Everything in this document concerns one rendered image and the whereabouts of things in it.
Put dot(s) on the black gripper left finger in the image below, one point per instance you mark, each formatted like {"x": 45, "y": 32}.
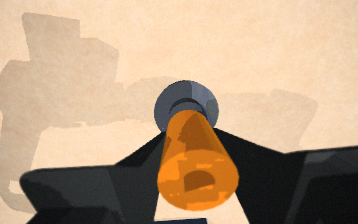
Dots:
{"x": 128, "y": 188}

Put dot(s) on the orange knob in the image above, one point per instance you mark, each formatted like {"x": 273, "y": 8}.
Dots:
{"x": 196, "y": 173}

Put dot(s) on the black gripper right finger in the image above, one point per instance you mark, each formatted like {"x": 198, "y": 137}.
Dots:
{"x": 271, "y": 184}

